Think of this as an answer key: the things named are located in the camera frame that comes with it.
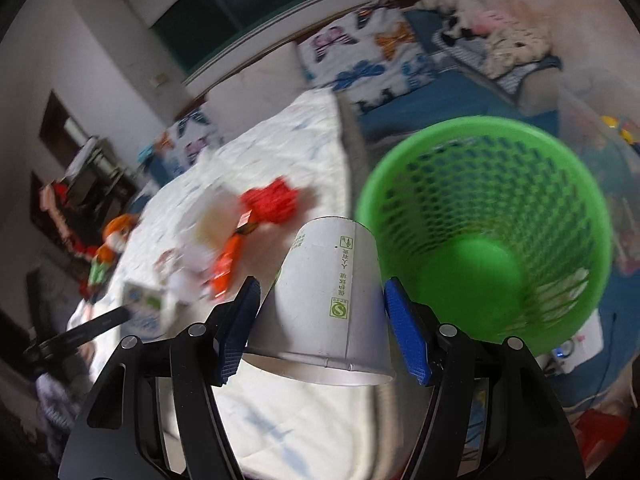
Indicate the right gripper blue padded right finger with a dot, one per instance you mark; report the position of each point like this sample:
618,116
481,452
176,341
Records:
406,330

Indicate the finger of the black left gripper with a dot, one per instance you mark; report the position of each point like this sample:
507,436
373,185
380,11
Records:
65,344

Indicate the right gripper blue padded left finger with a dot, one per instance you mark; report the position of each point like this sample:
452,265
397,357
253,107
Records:
234,328

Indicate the orange snack wrapper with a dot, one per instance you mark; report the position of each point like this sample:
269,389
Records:
223,266

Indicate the white paper cup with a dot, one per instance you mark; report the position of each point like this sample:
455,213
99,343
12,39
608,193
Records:
324,319

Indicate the small blue milk carton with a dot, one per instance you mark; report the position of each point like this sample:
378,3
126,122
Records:
151,311

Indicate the white quilted mattress cover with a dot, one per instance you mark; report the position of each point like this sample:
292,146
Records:
278,428

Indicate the red crumpled paper ball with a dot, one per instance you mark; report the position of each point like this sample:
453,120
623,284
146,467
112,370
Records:
275,203

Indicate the orange fox plush toy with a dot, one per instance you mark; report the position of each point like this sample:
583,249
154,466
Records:
115,239

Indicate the green perforated plastic basket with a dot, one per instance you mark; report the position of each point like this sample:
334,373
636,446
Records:
494,224

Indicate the white electronic device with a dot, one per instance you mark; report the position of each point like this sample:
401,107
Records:
587,343

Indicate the small butterfly print pillow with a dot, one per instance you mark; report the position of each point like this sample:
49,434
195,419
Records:
177,148

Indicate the red plastic object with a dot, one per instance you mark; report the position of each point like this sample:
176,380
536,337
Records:
597,435

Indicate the plain white pillow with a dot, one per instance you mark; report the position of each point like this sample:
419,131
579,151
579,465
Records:
257,93

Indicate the large butterfly print pillow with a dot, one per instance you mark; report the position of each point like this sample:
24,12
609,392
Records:
371,56

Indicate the clear plastic storage bin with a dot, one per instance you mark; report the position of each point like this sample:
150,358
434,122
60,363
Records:
598,124

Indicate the beige spotted cloth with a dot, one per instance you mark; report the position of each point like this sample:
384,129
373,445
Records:
516,45

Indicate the pink plush toy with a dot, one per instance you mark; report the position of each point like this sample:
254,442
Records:
485,22

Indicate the black white cow plush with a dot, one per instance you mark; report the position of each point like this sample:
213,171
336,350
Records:
458,18

